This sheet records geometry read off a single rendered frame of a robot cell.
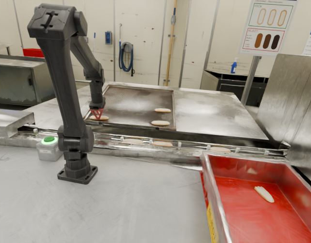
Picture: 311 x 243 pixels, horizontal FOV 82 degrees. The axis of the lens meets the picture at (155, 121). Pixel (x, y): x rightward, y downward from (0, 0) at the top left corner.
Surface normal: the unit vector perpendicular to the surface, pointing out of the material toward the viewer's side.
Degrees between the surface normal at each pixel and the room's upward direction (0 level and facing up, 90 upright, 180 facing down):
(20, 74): 90
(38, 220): 0
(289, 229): 0
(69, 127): 105
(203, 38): 90
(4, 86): 90
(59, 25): 37
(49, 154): 90
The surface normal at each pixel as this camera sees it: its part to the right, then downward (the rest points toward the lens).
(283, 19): -0.13, 0.39
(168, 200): 0.08, -0.91
